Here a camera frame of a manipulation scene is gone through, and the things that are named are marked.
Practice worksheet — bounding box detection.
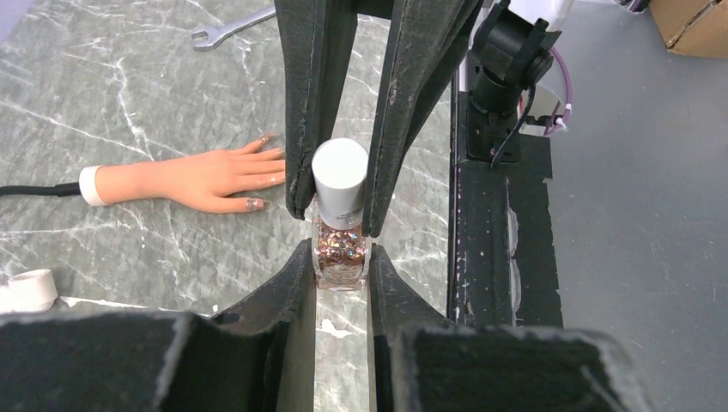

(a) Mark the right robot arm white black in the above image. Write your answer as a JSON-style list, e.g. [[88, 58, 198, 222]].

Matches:
[[275, 1, 571, 237]]

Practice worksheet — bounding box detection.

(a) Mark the cardboard box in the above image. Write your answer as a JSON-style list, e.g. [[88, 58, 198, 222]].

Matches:
[[649, 0, 727, 58]]

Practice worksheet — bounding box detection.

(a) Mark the green valve white fitting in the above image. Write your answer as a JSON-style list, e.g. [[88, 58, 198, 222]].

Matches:
[[1, 269, 58, 314]]

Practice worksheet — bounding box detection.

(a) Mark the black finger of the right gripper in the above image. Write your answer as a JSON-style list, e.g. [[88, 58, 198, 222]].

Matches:
[[363, 1, 482, 238], [275, 1, 357, 220]]

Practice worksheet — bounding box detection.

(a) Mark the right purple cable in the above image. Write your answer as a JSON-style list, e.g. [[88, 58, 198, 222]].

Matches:
[[543, 46, 573, 136]]

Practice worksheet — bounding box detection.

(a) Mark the glitter nail polish bottle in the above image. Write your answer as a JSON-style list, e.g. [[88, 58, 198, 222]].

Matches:
[[312, 138, 371, 291]]

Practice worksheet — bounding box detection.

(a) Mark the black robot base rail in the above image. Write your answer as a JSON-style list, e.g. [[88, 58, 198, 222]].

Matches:
[[446, 90, 563, 327]]

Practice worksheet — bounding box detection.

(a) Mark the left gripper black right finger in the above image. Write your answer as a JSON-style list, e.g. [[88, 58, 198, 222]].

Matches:
[[367, 245, 654, 411]]

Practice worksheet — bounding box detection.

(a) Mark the mannequin practice hand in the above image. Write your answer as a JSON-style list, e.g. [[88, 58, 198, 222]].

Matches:
[[78, 134, 285, 214]]

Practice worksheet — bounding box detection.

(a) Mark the silver open-end wrench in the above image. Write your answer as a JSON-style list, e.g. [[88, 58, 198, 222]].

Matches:
[[191, 6, 276, 52]]

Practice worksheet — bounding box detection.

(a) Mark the black flexible hand stand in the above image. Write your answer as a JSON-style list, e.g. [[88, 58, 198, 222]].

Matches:
[[0, 182, 81, 197]]

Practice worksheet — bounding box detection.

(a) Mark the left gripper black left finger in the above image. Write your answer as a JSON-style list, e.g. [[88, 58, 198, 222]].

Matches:
[[1, 240, 315, 411]]

